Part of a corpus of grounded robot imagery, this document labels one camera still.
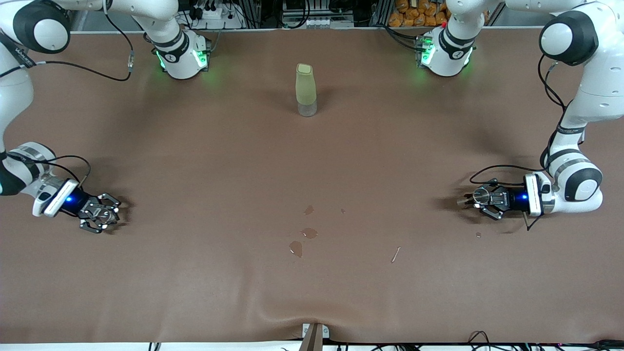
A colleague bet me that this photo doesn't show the clear glass cup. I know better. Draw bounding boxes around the clear glass cup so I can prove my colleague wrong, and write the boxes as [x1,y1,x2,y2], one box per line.
[95,205,120,227]

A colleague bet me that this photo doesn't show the steel jigger measuring cup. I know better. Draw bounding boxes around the steel jigger measuring cup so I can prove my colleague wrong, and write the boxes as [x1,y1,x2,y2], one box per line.
[457,187,491,208]

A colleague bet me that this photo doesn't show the brown table cover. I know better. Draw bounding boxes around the brown table cover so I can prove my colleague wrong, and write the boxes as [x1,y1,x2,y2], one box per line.
[0,27,624,344]

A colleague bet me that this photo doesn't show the orange snack packets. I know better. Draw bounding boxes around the orange snack packets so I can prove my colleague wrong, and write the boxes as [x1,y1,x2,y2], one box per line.
[389,0,451,27]

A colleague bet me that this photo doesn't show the pale green bottle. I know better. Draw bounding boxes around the pale green bottle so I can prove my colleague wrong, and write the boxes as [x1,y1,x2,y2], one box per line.
[295,63,318,117]

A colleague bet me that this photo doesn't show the white power strip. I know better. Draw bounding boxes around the white power strip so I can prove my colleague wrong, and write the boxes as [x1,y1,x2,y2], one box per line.
[188,2,244,30]

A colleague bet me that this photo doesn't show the black electronics rack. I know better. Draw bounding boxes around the black electronics rack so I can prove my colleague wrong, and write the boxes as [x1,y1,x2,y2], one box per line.
[244,0,390,29]

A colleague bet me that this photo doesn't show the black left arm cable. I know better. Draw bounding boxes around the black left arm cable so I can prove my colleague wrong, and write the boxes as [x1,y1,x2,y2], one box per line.
[470,51,571,231]

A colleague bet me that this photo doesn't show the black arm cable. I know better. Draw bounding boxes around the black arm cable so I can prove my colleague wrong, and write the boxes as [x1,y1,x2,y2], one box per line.
[0,0,136,188]
[470,51,571,231]

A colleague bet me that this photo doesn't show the black cable loop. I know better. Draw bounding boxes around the black cable loop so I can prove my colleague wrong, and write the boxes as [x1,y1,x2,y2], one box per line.
[468,331,493,351]

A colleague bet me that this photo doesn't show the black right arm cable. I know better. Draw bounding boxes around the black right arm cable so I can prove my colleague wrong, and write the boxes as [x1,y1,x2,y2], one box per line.
[0,0,136,188]

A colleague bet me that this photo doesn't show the metal table clamp bracket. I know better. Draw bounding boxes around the metal table clamp bracket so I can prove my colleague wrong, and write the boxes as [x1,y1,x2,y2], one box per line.
[301,323,330,351]

